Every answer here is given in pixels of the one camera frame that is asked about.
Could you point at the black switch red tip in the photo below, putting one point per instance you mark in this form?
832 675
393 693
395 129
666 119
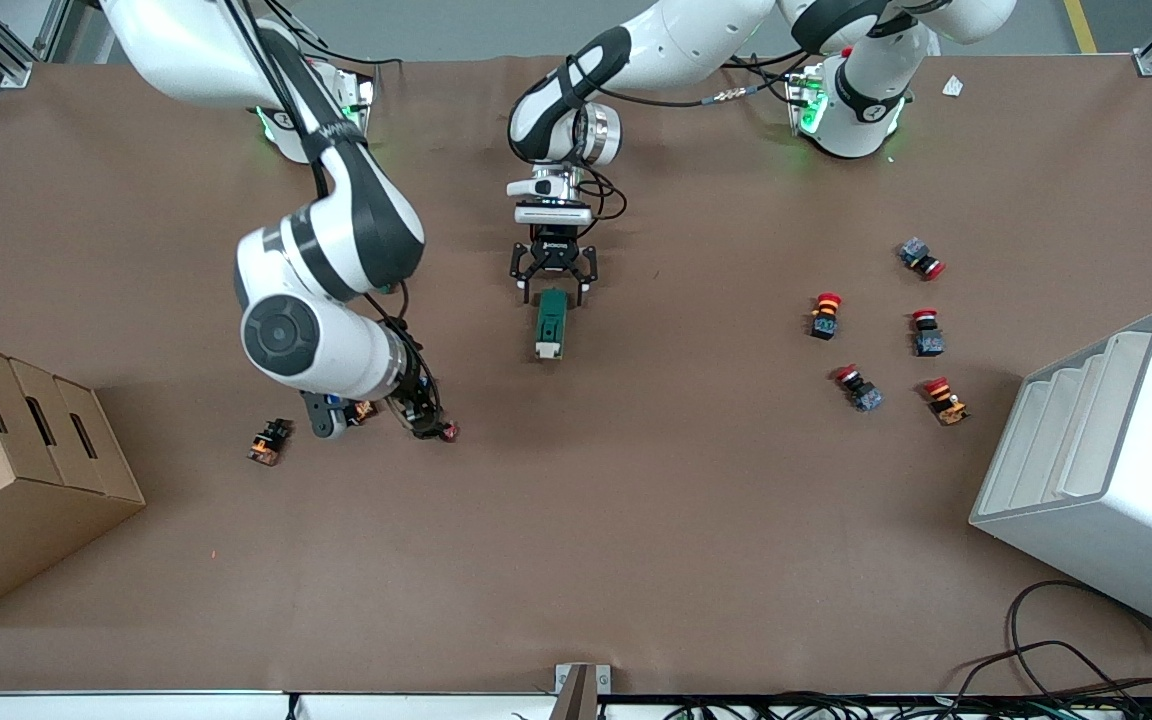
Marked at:
450 432

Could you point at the white table edge rail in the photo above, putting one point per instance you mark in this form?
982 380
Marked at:
136 708

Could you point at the red button orange striped collar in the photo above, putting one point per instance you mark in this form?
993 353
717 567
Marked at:
825 315

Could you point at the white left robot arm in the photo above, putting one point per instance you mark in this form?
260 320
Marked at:
676 40

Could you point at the red mushroom button grey block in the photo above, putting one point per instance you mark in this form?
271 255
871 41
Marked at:
927 335
860 389
921 258

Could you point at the white stepped storage rack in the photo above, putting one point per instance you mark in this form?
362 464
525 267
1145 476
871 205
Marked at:
1126 500

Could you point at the grey metal mount bracket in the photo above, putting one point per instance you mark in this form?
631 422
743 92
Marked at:
604 680

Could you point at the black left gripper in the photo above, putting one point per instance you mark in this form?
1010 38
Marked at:
553 252

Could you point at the brown table cover sheet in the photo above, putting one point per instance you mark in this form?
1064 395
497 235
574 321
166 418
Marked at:
576 540

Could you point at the green load switch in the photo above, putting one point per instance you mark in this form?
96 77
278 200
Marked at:
550 325

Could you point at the red button orange contact block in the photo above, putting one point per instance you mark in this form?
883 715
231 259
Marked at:
945 402

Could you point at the brown cardboard box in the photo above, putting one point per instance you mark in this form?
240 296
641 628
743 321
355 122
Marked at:
16 500

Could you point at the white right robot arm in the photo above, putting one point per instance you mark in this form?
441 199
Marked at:
336 345

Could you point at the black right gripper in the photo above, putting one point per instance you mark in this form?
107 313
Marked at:
419 403

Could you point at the white paper scrap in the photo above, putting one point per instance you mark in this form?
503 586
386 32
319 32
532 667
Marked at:
953 86

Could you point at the black switch orange contact block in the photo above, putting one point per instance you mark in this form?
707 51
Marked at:
268 441
366 409

